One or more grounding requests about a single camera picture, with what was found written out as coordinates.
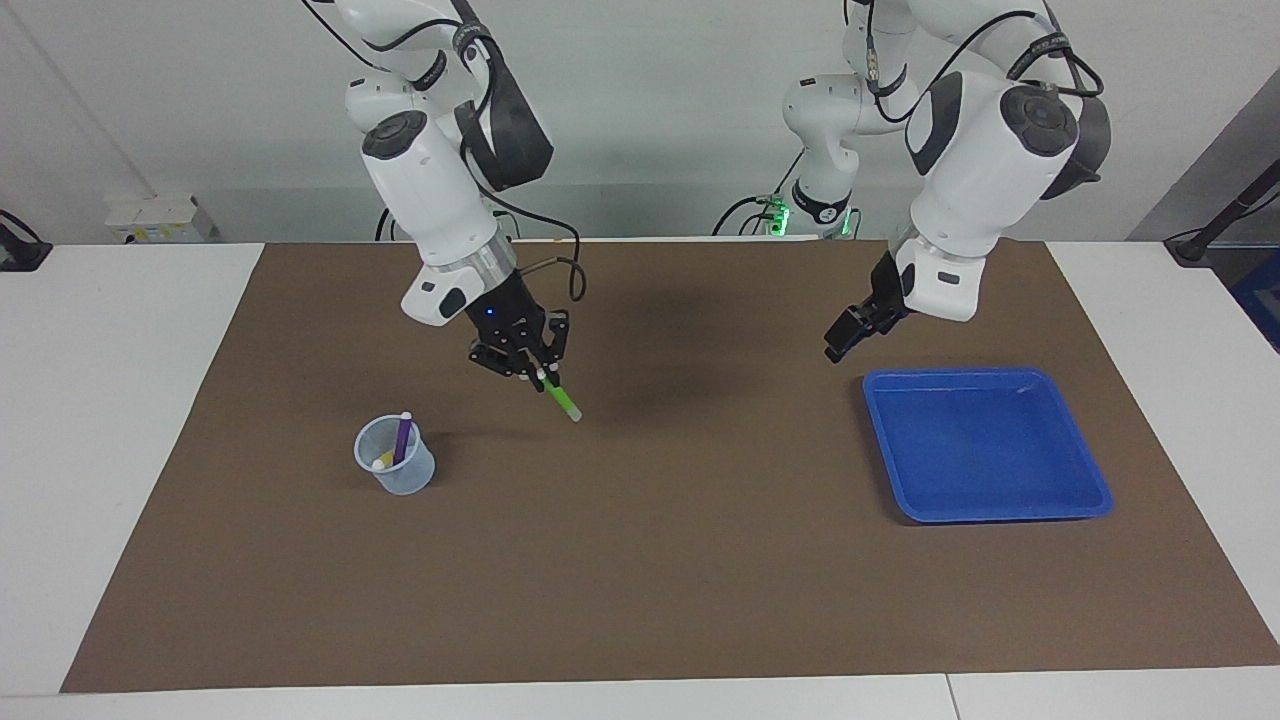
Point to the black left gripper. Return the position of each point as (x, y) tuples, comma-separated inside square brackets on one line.
[(890, 290)]

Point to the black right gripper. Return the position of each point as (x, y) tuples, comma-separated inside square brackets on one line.
[(510, 315)]

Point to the green marker pen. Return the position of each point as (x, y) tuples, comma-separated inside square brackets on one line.
[(562, 398)]

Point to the purple marker pen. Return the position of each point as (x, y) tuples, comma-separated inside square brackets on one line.
[(402, 440)]

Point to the yellow marker pen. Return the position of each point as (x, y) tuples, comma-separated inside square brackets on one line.
[(382, 461)]

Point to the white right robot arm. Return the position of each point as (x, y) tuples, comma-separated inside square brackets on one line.
[(430, 200)]

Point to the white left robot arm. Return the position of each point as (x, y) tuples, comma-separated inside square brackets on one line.
[(970, 180)]

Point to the blue plastic tray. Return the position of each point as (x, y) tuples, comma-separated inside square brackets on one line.
[(950, 450)]

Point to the translucent plastic cup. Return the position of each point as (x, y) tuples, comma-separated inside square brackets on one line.
[(405, 480)]

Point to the brown table mat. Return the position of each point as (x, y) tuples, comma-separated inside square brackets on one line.
[(640, 550)]

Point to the white cardboard box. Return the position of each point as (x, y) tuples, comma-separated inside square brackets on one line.
[(160, 220)]

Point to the black stand pole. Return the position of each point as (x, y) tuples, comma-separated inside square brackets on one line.
[(1240, 205)]

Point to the blue crate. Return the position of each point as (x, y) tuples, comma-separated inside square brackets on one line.
[(1265, 300)]

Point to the black clamp mount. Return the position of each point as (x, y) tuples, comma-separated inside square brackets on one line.
[(20, 255)]

